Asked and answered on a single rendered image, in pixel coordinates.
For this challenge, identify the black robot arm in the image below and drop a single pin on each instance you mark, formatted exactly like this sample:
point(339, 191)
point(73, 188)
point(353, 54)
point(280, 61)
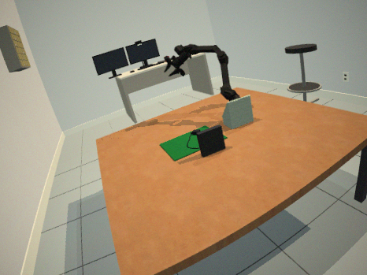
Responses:
point(222, 57)

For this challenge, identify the green circuit board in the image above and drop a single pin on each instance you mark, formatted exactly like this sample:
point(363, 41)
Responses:
point(177, 148)

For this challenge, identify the black cable with plug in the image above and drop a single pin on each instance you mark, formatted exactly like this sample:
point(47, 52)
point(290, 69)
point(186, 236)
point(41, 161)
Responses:
point(195, 131)

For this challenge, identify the black cooling fan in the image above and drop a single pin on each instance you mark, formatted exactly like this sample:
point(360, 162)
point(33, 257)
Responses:
point(211, 140)

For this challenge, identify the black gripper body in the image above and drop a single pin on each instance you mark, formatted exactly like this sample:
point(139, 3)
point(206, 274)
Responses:
point(176, 64)

